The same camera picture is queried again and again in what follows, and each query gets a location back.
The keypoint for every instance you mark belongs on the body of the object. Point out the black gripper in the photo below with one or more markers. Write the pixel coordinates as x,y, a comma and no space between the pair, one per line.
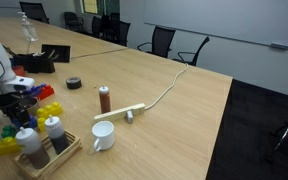
17,113

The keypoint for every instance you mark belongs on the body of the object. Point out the blue toy block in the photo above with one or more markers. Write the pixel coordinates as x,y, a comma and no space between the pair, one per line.
31,123
34,91

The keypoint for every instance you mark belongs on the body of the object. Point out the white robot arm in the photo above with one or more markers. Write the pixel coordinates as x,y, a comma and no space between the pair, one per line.
10,84

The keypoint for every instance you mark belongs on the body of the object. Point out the green toy block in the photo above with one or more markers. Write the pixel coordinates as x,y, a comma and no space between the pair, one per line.
8,131

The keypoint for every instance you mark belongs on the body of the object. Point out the orange-red toy block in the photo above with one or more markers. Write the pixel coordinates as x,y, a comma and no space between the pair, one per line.
46,91

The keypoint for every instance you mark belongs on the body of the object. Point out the yellow toy block left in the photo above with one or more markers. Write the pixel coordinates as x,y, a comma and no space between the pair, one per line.
8,145

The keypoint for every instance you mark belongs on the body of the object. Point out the yellow toy block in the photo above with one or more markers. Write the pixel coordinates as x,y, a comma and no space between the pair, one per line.
8,145
53,109

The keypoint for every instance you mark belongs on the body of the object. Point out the yellow toy block right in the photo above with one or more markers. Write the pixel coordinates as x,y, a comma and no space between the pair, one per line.
53,109

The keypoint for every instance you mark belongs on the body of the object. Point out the small metal pot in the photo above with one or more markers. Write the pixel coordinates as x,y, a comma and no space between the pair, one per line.
31,104

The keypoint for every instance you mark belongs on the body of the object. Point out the orange plastic cup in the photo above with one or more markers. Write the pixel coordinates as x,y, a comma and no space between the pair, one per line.
18,70

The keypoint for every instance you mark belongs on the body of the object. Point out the large brown squeeze bottle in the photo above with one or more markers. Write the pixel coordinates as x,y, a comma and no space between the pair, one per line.
31,145

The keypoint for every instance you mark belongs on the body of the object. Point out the black organizer tray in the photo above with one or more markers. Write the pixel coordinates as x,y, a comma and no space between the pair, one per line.
31,63

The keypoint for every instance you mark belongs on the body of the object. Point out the dark squeeze bottle in tray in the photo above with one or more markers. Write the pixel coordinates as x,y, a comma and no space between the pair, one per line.
56,133

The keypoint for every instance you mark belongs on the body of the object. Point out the black tape roll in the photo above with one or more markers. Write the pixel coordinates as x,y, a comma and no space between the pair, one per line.
73,83

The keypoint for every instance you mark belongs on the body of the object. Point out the black tablet box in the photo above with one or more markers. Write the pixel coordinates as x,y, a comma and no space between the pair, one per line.
58,53

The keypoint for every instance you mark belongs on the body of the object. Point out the clear soap dispenser bottle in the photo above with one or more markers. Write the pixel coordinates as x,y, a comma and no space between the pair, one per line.
28,30

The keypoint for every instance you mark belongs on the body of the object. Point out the black chair top left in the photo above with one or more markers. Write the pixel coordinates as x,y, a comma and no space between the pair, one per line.
34,11

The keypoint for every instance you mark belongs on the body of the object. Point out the brown sauce squeeze bottle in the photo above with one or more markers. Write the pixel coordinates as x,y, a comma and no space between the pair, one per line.
104,95

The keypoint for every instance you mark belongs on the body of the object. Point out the white ceramic mug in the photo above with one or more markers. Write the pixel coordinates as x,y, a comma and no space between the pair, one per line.
103,133

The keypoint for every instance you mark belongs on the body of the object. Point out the black chair by window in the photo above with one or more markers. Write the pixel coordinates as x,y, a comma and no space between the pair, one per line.
110,28

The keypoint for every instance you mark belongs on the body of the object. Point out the cream power strip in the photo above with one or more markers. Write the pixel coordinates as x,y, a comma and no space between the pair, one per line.
122,113

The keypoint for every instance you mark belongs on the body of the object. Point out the black office chair middle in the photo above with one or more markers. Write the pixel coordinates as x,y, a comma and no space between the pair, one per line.
161,41

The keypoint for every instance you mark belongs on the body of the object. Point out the black office chair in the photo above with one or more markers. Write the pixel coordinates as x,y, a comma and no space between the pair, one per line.
161,41
193,61

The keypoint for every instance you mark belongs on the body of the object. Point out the black office chair right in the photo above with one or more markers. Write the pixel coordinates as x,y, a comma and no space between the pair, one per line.
193,61

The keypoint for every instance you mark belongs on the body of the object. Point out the whiteboard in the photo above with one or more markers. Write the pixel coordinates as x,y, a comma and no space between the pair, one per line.
256,21

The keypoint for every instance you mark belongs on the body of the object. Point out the whiteboard eraser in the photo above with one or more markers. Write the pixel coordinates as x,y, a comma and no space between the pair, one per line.
279,46

